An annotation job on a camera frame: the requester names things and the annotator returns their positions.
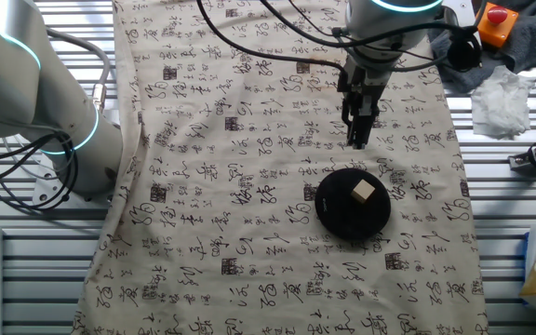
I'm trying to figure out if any orange emergency stop button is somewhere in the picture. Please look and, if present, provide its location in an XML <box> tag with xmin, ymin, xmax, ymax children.
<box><xmin>476</xmin><ymin>1</ymin><xmax>520</xmax><ymax>49</ymax></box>

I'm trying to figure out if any small wooden cube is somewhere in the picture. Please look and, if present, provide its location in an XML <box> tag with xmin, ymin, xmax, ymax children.
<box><xmin>350</xmin><ymin>179</ymin><xmax>377</xmax><ymax>205</ymax></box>

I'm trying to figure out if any beige calligraphy print cloth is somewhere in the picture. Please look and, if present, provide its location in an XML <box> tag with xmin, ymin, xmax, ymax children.
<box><xmin>71</xmin><ymin>0</ymin><xmax>489</xmax><ymax>335</ymax></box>

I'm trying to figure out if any thick black cable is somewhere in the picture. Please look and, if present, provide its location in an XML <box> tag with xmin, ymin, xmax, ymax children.
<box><xmin>195</xmin><ymin>0</ymin><xmax>347</xmax><ymax>74</ymax></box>

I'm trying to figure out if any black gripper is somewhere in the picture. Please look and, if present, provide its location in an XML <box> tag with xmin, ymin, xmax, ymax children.
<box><xmin>336</xmin><ymin>54</ymin><xmax>389</xmax><ymax>151</ymax></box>

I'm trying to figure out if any round black scale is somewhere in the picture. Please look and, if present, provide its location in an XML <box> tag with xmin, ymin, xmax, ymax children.
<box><xmin>314</xmin><ymin>167</ymin><xmax>393</xmax><ymax>242</ymax></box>

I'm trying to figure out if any black base cable bundle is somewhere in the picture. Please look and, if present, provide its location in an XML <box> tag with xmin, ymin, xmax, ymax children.
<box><xmin>0</xmin><ymin>131</ymin><xmax>81</xmax><ymax>214</ymax></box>

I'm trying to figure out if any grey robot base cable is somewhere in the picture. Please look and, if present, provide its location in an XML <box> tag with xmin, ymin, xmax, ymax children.
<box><xmin>46</xmin><ymin>27</ymin><xmax>113</xmax><ymax>114</ymax></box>

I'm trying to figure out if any thin black cable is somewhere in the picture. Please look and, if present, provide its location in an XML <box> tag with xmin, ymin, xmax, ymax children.
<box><xmin>259</xmin><ymin>0</ymin><xmax>481</xmax><ymax>50</ymax></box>

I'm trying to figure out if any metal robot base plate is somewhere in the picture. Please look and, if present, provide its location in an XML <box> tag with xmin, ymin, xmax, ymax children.
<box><xmin>32</xmin><ymin>151</ymin><xmax>123</xmax><ymax>208</ymax></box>

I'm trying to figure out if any crumpled white tissue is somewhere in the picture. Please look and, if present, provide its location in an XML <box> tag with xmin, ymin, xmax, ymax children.
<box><xmin>470</xmin><ymin>64</ymin><xmax>536</xmax><ymax>140</ymax></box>

